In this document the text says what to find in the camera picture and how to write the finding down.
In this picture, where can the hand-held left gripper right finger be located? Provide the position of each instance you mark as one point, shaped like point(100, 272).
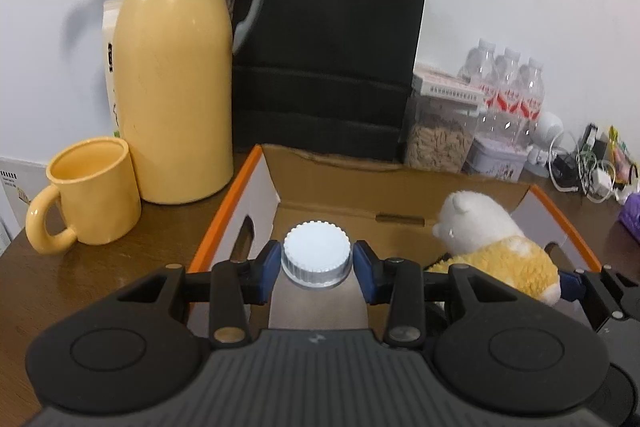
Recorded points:
point(365, 277)

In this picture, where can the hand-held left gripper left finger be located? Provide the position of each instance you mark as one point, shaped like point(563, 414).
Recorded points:
point(267, 274)

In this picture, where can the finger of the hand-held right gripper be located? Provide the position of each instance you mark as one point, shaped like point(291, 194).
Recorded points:
point(571, 287)

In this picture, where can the white capped bottle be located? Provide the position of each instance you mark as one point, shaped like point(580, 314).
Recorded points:
point(315, 252)

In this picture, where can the orange cardboard box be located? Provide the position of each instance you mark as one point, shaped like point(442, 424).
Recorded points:
point(350, 192)

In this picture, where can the white and yellow plush toy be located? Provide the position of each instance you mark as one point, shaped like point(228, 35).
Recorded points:
point(480, 227)

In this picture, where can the purple pouch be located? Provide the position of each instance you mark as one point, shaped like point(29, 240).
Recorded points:
point(631, 214)

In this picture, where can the white charger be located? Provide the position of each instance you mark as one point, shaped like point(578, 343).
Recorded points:
point(602, 181)

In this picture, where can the black power adapter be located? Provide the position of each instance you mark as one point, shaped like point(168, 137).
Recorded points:
point(567, 169)

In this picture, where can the yellow green packet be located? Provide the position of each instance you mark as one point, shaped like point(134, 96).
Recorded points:
point(619, 152)

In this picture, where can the white floral tin box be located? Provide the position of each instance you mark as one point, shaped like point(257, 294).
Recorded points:
point(495, 162)

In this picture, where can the small black device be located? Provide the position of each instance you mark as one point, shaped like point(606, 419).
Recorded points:
point(590, 137)

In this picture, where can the clear snack container white lid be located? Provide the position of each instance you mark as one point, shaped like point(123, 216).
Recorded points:
point(440, 137)

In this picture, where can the yellow mug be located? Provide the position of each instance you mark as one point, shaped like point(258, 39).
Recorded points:
point(95, 197)

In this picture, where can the clear water bottle red label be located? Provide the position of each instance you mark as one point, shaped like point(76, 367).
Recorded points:
point(477, 72)
point(534, 87)
point(509, 77)

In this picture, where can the yellow thermos jug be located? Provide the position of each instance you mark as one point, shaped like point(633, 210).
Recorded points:
point(170, 82)

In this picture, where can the black paper bag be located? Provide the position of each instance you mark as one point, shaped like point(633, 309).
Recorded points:
point(325, 32)

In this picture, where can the white flat box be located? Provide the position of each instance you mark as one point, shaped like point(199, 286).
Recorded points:
point(15, 187)

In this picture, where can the white milk carton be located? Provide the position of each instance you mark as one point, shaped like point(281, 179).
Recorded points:
point(111, 57)

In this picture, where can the white round camera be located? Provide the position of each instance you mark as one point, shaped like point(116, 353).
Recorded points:
point(547, 127)

